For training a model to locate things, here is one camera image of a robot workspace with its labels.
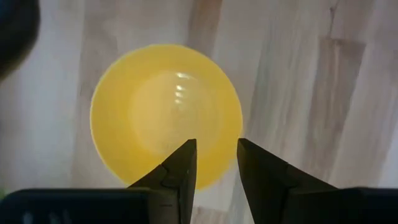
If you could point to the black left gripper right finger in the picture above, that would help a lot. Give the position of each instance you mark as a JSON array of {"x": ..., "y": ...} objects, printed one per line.
[{"x": 264, "y": 177}]

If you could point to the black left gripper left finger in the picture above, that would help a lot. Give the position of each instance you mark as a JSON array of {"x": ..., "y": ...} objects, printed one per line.
[{"x": 180, "y": 174}]

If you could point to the yellow plastic mini bowl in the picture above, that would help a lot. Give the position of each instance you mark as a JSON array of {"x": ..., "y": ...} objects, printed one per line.
[{"x": 155, "y": 112}]

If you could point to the wooden shelf with black frame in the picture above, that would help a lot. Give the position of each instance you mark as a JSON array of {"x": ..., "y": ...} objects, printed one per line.
[{"x": 12, "y": 31}]

